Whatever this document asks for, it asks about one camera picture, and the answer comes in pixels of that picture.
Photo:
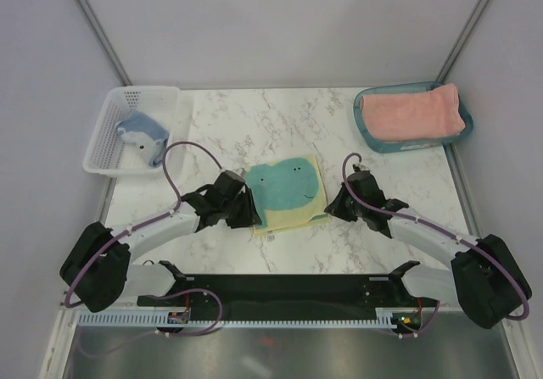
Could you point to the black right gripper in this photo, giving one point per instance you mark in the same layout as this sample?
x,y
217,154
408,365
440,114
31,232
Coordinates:
x,y
336,207

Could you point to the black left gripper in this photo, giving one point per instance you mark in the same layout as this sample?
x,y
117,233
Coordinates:
x,y
249,216

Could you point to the yellow green towel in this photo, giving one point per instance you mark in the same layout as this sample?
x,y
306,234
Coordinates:
x,y
288,194

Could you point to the pink terry towel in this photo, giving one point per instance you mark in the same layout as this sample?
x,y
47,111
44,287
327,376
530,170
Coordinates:
x,y
407,117

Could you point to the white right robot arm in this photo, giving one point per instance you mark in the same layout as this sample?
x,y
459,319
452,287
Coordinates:
x,y
478,274

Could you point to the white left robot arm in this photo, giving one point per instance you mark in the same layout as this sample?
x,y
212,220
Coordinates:
x,y
100,268

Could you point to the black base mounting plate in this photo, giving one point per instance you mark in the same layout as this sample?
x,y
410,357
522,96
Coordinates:
x,y
305,295

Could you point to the blue towel in basket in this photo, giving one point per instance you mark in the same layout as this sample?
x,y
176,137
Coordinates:
x,y
144,133

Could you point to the white plastic basket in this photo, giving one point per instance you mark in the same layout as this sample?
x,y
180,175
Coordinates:
x,y
107,154

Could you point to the white slotted cable duct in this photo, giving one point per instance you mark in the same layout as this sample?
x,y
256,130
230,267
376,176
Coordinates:
x,y
164,318

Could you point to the right corner frame post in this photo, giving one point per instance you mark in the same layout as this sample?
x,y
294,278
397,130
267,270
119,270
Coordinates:
x,y
461,41

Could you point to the corner frame post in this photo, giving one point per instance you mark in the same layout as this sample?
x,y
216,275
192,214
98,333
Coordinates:
x,y
461,41
103,40

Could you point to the left corner frame post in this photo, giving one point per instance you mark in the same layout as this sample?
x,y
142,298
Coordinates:
x,y
103,40

